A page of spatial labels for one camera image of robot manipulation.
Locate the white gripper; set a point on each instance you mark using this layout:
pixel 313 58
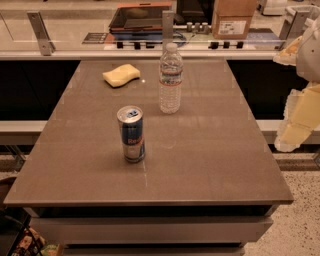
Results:
pixel 310 55

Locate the Red Bull can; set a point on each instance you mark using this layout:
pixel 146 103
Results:
pixel 130 119

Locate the cardboard box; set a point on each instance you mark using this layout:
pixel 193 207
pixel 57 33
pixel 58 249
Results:
pixel 232 18

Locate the clear plastic water bottle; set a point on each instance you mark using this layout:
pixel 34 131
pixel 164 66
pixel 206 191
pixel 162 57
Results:
pixel 170 79

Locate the brown table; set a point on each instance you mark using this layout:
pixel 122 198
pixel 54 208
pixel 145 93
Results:
pixel 207 185

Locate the yellow sponge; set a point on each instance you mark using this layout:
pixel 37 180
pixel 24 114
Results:
pixel 121 75

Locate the black orange tray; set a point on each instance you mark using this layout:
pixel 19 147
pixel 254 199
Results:
pixel 139 17

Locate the right metal bracket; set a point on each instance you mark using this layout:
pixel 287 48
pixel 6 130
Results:
pixel 293 26

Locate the metal bracket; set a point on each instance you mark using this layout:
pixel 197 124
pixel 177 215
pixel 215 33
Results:
pixel 44 41
pixel 293 26
pixel 167 27

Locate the middle metal bracket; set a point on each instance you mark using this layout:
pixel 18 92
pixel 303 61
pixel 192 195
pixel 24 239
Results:
pixel 167 27

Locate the left metal bracket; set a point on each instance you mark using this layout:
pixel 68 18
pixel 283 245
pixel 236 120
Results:
pixel 44 41

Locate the glass partition rail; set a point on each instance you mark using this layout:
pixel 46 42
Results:
pixel 234 49

